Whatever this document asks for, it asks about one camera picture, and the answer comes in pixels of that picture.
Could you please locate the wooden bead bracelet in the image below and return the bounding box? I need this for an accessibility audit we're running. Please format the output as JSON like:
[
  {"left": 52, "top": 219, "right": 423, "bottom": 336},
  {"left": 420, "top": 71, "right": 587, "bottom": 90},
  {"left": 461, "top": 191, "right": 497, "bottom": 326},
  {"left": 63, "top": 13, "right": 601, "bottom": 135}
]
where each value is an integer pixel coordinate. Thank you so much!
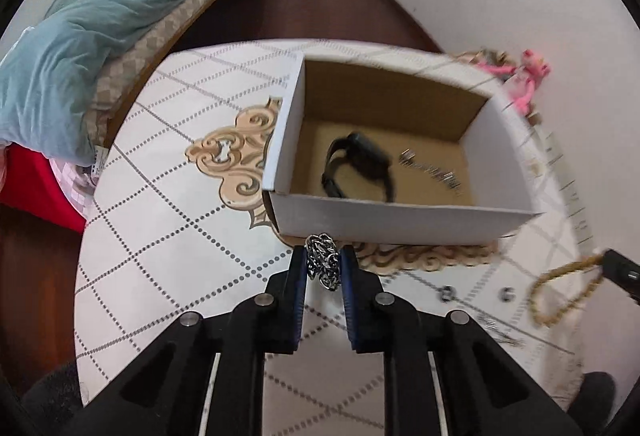
[{"left": 528, "top": 254, "right": 608, "bottom": 329}]

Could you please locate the thick silver chain bracelet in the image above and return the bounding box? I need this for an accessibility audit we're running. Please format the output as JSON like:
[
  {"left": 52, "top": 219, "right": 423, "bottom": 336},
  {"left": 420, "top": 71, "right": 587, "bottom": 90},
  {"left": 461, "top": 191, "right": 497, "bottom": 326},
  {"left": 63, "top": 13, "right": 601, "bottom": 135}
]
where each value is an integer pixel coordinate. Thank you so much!
[{"left": 304, "top": 232, "right": 343, "bottom": 292}]

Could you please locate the thin silver chain necklace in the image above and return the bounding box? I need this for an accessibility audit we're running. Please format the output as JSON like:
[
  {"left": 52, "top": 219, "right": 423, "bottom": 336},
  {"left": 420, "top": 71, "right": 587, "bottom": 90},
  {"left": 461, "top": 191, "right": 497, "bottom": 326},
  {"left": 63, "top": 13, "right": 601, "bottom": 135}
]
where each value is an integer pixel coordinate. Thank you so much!
[{"left": 470, "top": 309, "right": 526, "bottom": 348}]

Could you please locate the small silver charm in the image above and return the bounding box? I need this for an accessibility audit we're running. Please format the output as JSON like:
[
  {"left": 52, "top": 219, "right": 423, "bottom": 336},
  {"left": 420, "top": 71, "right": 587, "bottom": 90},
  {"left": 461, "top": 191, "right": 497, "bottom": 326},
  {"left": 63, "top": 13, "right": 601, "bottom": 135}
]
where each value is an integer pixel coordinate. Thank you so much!
[{"left": 398, "top": 149, "right": 462, "bottom": 193}]

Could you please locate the white cardboard box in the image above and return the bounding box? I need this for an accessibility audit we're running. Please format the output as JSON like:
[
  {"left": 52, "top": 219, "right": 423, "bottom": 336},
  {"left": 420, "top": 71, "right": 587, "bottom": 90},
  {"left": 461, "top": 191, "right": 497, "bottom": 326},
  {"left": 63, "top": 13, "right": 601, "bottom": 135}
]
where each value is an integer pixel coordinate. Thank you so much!
[{"left": 262, "top": 55, "right": 541, "bottom": 245}]

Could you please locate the black smart watch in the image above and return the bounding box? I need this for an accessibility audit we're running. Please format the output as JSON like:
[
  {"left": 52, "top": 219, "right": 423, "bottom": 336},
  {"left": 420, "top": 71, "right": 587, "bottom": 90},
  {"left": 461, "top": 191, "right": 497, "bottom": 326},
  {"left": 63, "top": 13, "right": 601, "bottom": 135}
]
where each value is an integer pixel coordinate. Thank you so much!
[{"left": 321, "top": 132, "right": 396, "bottom": 203}]

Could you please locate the white patterned tablecloth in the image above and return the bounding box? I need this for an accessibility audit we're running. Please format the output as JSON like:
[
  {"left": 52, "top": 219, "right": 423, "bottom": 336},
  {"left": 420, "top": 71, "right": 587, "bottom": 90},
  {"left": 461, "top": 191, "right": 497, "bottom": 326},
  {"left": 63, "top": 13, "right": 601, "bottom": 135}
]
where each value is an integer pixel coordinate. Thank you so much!
[{"left": 68, "top": 40, "right": 586, "bottom": 435}]

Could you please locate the pink panther plush toy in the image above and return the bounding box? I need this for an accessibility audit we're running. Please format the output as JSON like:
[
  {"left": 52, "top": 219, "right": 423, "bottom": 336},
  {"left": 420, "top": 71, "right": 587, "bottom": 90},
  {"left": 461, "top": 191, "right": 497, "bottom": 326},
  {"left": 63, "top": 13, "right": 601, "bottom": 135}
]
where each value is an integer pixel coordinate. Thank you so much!
[{"left": 475, "top": 48, "right": 551, "bottom": 117}]

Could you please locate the red cloth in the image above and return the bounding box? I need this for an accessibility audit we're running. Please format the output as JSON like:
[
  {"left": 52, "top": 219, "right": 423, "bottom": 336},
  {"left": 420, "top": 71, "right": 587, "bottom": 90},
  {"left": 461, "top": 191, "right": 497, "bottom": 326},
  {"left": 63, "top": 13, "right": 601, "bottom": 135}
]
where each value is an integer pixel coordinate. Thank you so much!
[{"left": 1, "top": 145, "right": 86, "bottom": 234}]

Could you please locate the bed with beige mattress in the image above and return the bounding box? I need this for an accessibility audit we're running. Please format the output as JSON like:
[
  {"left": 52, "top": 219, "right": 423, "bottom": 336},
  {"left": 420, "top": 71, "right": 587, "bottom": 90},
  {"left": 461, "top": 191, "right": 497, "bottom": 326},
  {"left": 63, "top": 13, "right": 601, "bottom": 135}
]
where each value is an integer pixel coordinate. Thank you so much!
[{"left": 85, "top": 0, "right": 216, "bottom": 147}]

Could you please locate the light blue blanket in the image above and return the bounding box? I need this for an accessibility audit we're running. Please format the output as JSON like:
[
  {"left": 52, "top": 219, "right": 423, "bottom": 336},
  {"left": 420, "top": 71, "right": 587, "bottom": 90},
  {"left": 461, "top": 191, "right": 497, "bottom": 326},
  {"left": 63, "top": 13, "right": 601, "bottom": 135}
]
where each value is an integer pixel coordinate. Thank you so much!
[{"left": 1, "top": 0, "right": 184, "bottom": 167}]

